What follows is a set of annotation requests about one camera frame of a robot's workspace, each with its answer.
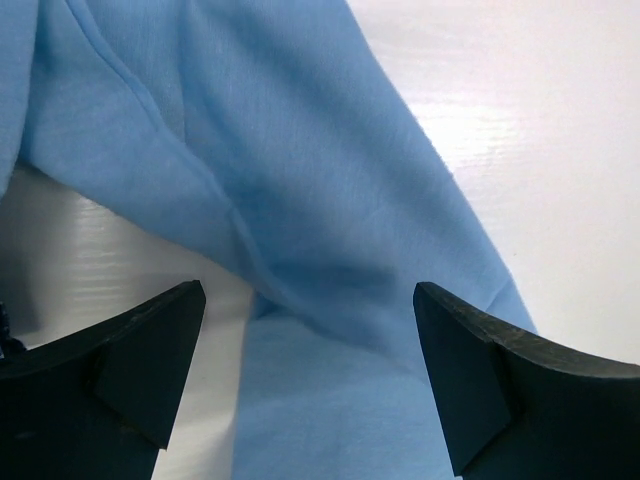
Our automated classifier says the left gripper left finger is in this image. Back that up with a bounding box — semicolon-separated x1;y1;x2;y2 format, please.
1;281;206;479

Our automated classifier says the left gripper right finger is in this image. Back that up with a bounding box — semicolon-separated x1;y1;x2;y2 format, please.
413;282;639;480

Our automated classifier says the light blue long sleeve shirt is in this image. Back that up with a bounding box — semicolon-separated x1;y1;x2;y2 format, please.
1;1;531;479

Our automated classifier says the folded blue plaid shirt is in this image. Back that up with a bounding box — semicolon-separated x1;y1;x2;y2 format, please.
0;302;26;359

